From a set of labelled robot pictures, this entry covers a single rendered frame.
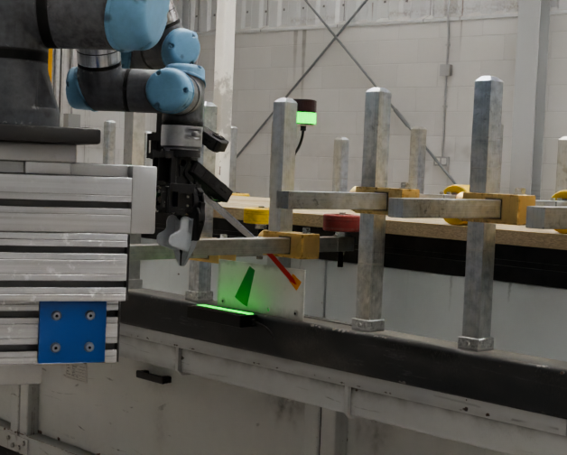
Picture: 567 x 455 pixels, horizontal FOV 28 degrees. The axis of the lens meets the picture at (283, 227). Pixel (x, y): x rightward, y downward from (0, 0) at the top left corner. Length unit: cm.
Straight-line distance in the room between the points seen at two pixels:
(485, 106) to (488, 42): 841
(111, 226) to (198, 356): 107
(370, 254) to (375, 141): 21
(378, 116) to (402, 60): 873
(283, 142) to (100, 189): 84
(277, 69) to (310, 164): 107
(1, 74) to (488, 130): 85
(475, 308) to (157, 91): 65
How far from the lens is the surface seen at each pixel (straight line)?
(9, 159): 148
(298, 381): 230
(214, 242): 212
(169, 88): 193
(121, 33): 147
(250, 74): 1200
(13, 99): 148
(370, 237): 211
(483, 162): 195
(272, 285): 229
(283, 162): 228
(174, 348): 260
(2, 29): 150
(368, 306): 212
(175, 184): 203
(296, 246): 224
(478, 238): 196
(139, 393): 310
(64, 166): 149
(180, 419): 297
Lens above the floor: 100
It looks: 3 degrees down
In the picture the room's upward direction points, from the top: 2 degrees clockwise
